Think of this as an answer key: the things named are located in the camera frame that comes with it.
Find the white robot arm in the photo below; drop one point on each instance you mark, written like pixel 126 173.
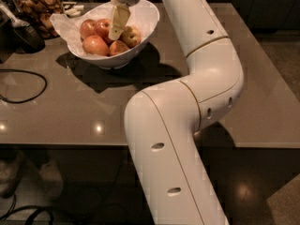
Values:
pixel 161 120

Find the white ceramic bowl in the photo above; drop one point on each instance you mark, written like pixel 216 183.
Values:
pixel 144 17

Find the red apple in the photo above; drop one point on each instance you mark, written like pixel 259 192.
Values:
pixel 95 45
pixel 102 29
pixel 87 28
pixel 117 47

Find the silver spoon handle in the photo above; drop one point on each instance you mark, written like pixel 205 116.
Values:
pixel 16 23

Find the small white items on tray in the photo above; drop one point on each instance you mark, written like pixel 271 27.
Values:
pixel 73 10

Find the white shoe left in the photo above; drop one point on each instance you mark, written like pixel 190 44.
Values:
pixel 10 173

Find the yellow-red apple right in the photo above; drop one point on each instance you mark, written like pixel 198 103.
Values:
pixel 131 36

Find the black round appliance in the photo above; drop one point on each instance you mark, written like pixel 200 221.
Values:
pixel 27 39

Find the glass jar of dried chips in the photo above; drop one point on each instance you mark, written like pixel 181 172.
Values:
pixel 39 13

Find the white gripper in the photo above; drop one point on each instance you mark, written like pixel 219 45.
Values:
pixel 120 14

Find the white shoe right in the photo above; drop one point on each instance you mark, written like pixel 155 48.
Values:
pixel 52 179

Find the white shoe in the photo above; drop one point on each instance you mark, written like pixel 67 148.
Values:
pixel 10 173
pixel 52 179

